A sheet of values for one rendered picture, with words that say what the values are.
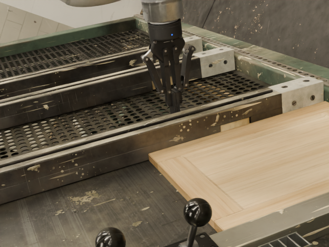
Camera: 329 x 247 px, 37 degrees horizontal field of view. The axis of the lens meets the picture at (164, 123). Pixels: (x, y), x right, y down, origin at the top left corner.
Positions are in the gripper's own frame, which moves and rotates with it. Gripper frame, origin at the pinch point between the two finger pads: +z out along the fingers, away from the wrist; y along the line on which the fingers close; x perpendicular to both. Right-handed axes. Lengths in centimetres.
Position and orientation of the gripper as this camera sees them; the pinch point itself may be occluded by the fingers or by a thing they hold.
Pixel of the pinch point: (174, 104)
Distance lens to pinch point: 119.2
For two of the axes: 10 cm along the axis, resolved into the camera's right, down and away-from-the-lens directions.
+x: 3.8, 3.2, -8.7
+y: -9.2, 2.6, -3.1
